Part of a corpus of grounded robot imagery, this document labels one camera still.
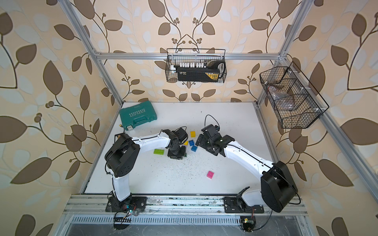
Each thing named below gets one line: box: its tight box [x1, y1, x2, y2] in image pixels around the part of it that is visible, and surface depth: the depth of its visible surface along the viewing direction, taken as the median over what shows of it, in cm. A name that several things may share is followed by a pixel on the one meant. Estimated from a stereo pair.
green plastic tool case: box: [119, 100, 158, 131], surface depth 110 cm
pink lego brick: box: [206, 170, 215, 179], surface depth 86 cm
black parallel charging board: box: [114, 132, 124, 142], surface depth 54 cm
